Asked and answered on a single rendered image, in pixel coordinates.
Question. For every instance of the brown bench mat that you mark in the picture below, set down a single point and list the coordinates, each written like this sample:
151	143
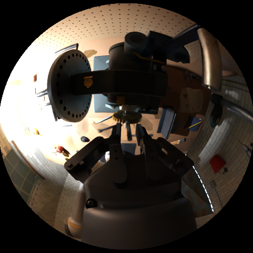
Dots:
174	89

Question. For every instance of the grey bent tube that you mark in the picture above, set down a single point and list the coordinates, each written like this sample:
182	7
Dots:
233	107

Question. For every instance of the grey scriber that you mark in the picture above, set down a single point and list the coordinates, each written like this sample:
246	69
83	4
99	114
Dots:
102	119

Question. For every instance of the grey wall socket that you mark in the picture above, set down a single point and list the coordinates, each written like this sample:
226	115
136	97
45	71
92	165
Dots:
212	183

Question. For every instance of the dark metal bar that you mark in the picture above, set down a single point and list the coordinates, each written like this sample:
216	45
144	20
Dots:
66	49

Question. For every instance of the grey file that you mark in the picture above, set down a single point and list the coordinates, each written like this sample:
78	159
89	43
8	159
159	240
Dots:
134	135

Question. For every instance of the perforated pegboard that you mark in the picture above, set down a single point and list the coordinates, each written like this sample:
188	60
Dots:
126	17

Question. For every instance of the grey wrench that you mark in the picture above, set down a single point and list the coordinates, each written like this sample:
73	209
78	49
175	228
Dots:
105	128

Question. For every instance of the black round knob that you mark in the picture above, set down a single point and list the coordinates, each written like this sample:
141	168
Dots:
85	139

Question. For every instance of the bronze curved tube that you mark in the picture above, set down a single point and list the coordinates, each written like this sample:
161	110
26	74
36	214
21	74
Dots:
210	59

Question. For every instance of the brass knob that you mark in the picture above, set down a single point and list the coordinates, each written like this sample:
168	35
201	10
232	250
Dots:
120	100
88	81

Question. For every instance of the red wall sign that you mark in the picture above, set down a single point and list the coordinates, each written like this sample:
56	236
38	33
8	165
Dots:
217	163

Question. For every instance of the brass fence wheel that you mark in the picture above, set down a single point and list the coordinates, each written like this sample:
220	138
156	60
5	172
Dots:
127	117

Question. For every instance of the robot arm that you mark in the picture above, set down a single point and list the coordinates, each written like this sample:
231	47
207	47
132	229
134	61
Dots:
74	209

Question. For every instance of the beige cloth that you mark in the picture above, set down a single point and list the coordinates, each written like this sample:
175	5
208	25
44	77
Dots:
190	99

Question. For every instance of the dark steel bar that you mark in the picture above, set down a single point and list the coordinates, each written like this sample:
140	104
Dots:
128	131

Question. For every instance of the green paned window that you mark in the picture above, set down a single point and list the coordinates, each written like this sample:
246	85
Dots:
19	172

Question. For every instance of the dark blue box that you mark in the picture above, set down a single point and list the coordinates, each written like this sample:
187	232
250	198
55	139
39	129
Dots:
167	122

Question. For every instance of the dark dividing head body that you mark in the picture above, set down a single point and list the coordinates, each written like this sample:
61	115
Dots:
134	85

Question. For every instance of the dark index plate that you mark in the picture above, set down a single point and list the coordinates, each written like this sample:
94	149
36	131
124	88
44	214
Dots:
59	98

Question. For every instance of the grey hanging pliers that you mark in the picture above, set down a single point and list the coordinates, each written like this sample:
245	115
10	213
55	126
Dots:
248	149

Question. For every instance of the blue notebook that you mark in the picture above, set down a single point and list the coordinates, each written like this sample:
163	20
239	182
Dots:
194	126

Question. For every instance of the brass oil can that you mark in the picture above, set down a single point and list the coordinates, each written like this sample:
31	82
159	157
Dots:
36	131

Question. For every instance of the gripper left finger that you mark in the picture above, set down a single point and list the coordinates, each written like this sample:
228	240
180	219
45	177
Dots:
116	158

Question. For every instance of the grey calipers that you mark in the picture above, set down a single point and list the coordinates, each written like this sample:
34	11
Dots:
190	76

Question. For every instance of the brown box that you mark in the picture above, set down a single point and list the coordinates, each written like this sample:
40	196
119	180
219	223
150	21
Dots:
35	78

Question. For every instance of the yellow pencil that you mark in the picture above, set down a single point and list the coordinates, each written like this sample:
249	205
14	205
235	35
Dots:
194	124

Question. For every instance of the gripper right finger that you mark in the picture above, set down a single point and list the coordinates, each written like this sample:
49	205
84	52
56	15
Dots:
150	158

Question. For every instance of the brass lock lever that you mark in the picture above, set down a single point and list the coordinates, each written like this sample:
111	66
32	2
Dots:
150	59

